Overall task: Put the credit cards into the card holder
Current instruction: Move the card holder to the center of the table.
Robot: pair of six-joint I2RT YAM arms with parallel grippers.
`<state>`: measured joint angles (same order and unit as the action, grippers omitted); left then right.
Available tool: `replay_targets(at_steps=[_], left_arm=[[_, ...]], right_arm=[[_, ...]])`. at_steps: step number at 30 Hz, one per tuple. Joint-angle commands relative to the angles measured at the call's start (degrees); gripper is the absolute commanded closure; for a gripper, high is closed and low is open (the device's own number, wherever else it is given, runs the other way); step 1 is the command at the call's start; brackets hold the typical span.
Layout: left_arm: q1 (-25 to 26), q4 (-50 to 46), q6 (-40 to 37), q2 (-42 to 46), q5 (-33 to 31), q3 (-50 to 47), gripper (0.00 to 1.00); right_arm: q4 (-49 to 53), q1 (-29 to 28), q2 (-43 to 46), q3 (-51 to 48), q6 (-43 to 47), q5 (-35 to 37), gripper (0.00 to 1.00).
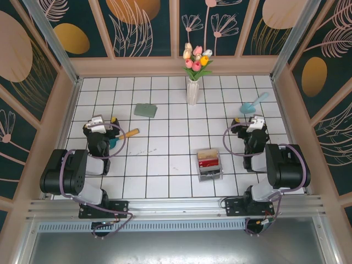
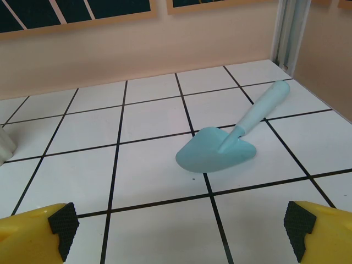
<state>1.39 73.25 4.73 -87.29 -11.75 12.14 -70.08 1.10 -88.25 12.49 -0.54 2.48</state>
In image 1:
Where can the aluminium rail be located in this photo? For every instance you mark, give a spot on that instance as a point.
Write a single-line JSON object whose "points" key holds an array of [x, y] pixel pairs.
{"points": [[176, 206]]}

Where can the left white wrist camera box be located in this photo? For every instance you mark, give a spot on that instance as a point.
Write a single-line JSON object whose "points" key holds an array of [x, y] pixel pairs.
{"points": [[97, 124]]}

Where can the green card holder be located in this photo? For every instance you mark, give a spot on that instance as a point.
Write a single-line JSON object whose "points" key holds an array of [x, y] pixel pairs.
{"points": [[145, 110]]}

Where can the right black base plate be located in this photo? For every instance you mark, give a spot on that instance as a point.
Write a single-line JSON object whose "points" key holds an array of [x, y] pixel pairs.
{"points": [[233, 207]]}

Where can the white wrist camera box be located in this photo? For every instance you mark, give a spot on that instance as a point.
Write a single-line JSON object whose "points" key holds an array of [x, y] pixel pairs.
{"points": [[97, 124], [255, 123]]}

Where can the clear acrylic card box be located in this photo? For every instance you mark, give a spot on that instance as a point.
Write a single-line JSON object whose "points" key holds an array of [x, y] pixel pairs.
{"points": [[210, 176]]}

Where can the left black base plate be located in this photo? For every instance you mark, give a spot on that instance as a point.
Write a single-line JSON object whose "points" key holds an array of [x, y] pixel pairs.
{"points": [[118, 207]]}

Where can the white ribbed vase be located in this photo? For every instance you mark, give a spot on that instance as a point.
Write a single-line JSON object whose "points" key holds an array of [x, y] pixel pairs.
{"points": [[192, 93]]}

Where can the gold credit card stack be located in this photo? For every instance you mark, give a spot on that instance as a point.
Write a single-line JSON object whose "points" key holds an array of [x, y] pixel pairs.
{"points": [[207, 154]]}

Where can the aluminium corner post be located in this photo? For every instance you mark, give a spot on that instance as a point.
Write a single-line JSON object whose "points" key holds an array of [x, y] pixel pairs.
{"points": [[295, 38], [52, 41]]}

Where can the light blue trowel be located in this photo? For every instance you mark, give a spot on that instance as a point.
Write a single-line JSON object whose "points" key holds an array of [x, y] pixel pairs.
{"points": [[247, 108]]}

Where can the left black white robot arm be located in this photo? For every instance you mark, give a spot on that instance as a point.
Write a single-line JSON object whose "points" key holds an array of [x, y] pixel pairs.
{"points": [[68, 170]]}

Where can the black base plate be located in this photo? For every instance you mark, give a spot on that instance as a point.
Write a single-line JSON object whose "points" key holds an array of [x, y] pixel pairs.
{"points": [[118, 207], [233, 207]]}

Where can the artificial tulip bouquet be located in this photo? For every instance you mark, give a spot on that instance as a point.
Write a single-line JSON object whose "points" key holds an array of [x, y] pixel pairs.
{"points": [[196, 61]]}

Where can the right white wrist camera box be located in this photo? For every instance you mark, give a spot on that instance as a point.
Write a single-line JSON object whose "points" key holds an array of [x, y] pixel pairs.
{"points": [[255, 123]]}

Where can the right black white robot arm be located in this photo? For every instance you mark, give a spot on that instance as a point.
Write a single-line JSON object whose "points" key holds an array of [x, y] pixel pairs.
{"points": [[288, 167]]}

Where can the red credit card stack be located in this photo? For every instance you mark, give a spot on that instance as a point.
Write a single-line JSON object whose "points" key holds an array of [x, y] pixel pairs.
{"points": [[209, 163]]}

